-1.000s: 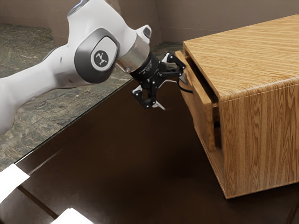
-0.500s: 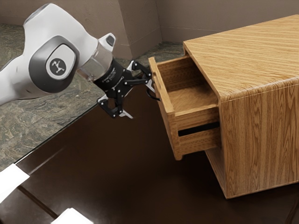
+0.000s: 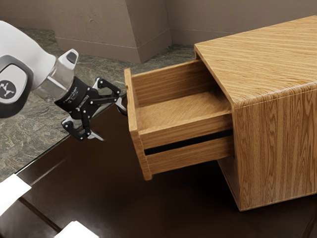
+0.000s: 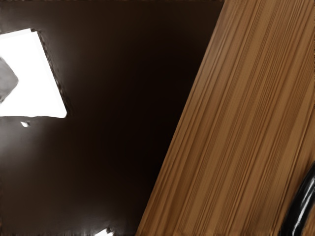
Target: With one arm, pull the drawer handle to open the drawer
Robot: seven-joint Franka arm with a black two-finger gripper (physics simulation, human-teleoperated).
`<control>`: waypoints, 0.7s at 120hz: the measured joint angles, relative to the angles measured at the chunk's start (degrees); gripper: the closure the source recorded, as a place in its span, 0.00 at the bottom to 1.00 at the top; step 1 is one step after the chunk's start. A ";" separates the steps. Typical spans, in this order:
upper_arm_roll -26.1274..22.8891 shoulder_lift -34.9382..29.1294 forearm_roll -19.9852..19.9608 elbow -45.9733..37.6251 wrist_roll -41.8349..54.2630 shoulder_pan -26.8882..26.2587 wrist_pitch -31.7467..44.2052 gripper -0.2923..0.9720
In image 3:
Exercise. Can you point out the wooden cabinet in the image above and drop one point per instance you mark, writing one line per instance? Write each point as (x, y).
(272, 99)

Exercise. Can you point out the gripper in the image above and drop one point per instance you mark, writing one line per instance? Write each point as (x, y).
(75, 97)

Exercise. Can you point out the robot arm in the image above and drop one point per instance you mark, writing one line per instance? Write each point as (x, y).
(29, 62)

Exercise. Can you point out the wooden drawer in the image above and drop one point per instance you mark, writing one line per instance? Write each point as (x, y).
(178, 116)

